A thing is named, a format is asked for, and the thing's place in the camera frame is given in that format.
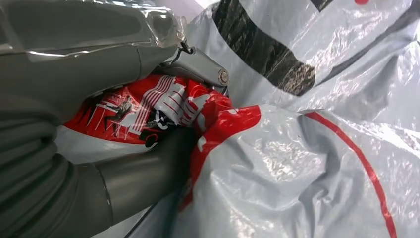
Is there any grey plastic mailer package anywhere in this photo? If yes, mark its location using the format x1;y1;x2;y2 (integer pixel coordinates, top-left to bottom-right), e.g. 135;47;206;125
54;0;420;238

